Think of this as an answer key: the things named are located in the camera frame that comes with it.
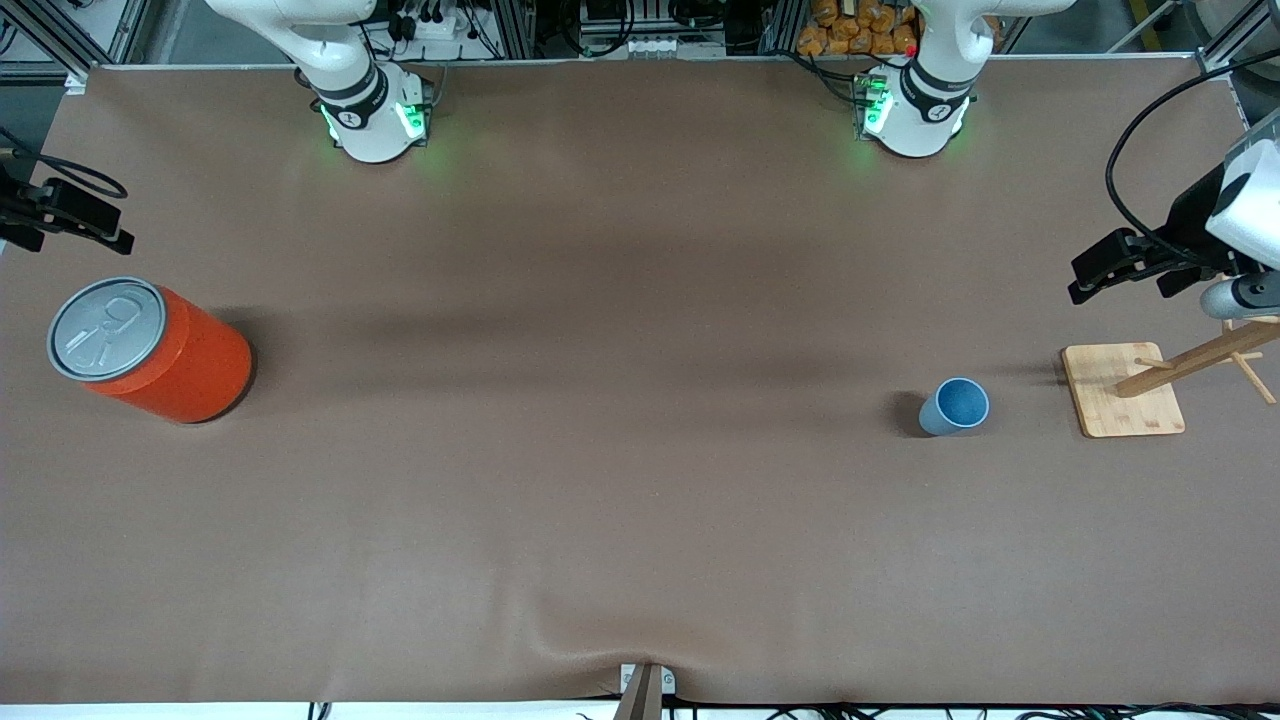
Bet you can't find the light blue plastic cup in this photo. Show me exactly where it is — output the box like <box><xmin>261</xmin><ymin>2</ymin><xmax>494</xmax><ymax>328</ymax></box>
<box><xmin>918</xmin><ymin>376</ymin><xmax>991</xmax><ymax>439</ymax></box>

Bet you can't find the wooden cup rack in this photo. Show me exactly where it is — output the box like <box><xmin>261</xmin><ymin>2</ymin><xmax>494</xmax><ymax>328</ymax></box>
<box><xmin>1060</xmin><ymin>316</ymin><xmax>1280</xmax><ymax>439</ymax></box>

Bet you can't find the orange can with silver lid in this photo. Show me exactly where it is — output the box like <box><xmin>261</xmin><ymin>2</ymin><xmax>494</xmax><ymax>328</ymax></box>
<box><xmin>46</xmin><ymin>276</ymin><xmax>254</xmax><ymax>425</ymax></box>

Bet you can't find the bag of orange snacks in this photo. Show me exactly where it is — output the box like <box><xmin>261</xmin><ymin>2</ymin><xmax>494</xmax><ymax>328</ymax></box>
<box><xmin>797</xmin><ymin>0</ymin><xmax>923</xmax><ymax>57</ymax></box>

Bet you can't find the white power strip with plugs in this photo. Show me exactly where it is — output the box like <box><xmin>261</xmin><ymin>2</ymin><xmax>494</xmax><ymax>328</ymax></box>
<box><xmin>400</xmin><ymin>8</ymin><xmax>471</xmax><ymax>43</ymax></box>

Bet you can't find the brown table cover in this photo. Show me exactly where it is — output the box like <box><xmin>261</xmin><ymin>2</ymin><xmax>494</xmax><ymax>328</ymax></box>
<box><xmin>0</xmin><ymin>55</ymin><xmax>1280</xmax><ymax>707</ymax></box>

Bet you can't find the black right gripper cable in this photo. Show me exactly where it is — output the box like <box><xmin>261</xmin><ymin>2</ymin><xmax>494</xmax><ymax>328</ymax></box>
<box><xmin>0</xmin><ymin>128</ymin><xmax>129</xmax><ymax>199</ymax></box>

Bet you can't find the aluminium frame profile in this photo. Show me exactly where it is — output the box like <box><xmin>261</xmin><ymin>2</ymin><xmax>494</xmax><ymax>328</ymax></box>
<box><xmin>1195</xmin><ymin>0</ymin><xmax>1280</xmax><ymax>81</ymax></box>
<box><xmin>760</xmin><ymin>0</ymin><xmax>806</xmax><ymax>56</ymax></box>
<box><xmin>490</xmin><ymin>0</ymin><xmax>536</xmax><ymax>59</ymax></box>
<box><xmin>15</xmin><ymin>0</ymin><xmax>101</xmax><ymax>96</ymax></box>

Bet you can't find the silver metal table bracket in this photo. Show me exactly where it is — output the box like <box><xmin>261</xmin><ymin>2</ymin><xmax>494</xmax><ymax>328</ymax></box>
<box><xmin>619</xmin><ymin>663</ymin><xmax>677</xmax><ymax>697</ymax></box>

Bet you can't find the grey camera mount pole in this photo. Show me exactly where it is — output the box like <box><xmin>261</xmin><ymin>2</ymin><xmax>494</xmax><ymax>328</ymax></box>
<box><xmin>612</xmin><ymin>664</ymin><xmax>665</xmax><ymax>720</ymax></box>

